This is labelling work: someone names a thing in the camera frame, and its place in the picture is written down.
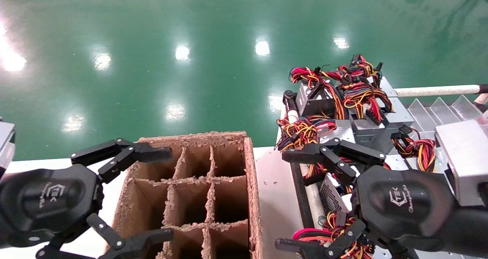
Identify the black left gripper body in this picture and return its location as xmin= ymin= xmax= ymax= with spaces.
xmin=0 ymin=164 xmax=103 ymax=249

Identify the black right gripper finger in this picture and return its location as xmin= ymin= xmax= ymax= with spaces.
xmin=282 ymin=138 xmax=386 ymax=187
xmin=275 ymin=218 xmax=401 ymax=259

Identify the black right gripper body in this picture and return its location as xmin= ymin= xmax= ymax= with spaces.
xmin=353 ymin=166 xmax=458 ymax=251

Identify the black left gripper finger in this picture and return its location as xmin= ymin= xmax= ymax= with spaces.
xmin=71 ymin=138 xmax=173 ymax=183
xmin=36 ymin=213 xmax=174 ymax=259

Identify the silver power supply unit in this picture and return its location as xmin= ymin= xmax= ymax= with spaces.
xmin=377 ymin=77 xmax=415 ymax=128
xmin=318 ymin=120 xmax=357 ymax=145

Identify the grey power supply dark face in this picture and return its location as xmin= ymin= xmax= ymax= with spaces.
xmin=295 ymin=82 xmax=338 ymax=118

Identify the brown cardboard divider box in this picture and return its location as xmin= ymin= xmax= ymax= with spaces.
xmin=105 ymin=131 xmax=264 ymax=259

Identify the dark grey power supply unit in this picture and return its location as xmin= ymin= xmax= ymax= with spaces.
xmin=349 ymin=112 xmax=397 ymax=154

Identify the clear plastic divider tray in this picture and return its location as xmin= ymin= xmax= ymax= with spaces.
xmin=406 ymin=94 xmax=488 ymax=141

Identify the long white pipe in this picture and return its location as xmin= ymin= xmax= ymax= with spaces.
xmin=394 ymin=84 xmax=482 ymax=98

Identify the red yellow black cable bundle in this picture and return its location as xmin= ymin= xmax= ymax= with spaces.
xmin=337 ymin=54 xmax=394 ymax=123
xmin=292 ymin=211 xmax=376 ymax=259

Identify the yellow orange blue cable bundle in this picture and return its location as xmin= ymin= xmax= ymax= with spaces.
xmin=275 ymin=115 xmax=345 ymax=185

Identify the black rack rail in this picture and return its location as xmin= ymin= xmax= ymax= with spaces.
xmin=289 ymin=152 xmax=317 ymax=229

